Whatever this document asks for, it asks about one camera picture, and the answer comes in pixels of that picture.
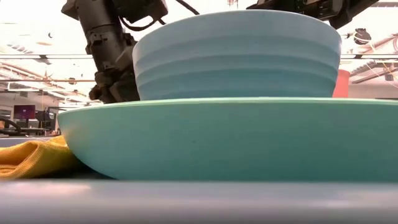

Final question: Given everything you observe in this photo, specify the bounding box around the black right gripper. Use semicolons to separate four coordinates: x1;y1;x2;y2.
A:
247;0;336;20

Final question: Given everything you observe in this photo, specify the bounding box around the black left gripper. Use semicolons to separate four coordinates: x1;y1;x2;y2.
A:
85;24;141;104

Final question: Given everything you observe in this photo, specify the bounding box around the blue plastic bowl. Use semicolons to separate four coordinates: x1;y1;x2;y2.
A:
132;9;343;101

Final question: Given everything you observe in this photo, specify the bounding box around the red plastic cup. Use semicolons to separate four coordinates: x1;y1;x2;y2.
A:
332;68;351;99

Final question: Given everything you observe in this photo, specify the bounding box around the yellow cloth napkin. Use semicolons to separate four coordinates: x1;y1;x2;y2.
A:
0;135;82;181

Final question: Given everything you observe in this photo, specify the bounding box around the teal plastic plate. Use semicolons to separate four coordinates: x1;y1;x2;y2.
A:
57;96;398;183

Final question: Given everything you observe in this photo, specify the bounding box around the black round ceiling fixture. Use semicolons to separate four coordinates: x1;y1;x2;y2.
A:
353;27;373;46

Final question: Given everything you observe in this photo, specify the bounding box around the purple computer monitor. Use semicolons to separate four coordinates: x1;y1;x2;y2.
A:
12;105;36;121

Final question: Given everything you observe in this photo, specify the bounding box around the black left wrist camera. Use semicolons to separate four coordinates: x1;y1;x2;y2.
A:
113;0;169;24

